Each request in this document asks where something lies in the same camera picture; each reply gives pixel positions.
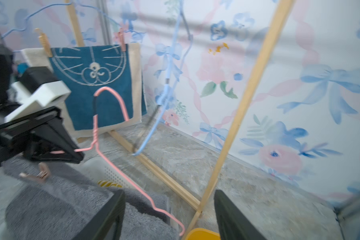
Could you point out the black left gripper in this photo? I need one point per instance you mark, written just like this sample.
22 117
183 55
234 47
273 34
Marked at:
40 135

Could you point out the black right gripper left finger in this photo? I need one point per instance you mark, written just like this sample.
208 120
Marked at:
108 222

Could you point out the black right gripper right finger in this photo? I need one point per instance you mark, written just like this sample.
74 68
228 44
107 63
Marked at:
232 223

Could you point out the tan clothespin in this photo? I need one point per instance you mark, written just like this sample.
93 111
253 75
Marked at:
41 177

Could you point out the grey terry towel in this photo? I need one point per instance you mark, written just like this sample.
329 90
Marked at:
63 205

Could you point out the light blue wire hanger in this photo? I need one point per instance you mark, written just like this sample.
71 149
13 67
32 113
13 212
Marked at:
168 90

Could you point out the yellow white striped towel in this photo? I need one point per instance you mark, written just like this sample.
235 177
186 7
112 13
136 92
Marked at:
107 184

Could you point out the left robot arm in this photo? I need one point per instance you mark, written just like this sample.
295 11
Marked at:
7 77

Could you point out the yellow plastic tray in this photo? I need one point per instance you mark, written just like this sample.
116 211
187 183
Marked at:
202 234

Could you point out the white perforated plastic basket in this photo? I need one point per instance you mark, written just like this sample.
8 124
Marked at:
96 169

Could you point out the beige towel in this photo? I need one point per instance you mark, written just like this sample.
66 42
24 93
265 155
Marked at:
78 90

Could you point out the orange clothespin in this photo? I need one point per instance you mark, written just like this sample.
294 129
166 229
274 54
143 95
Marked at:
44 41

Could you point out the pink clothespin on teal towel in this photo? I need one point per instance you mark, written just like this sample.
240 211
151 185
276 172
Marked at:
121 38

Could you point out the wooden clothes rack frame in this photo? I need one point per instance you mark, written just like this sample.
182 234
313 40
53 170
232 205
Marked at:
211 48

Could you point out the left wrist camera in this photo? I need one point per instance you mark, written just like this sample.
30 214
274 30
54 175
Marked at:
37 89

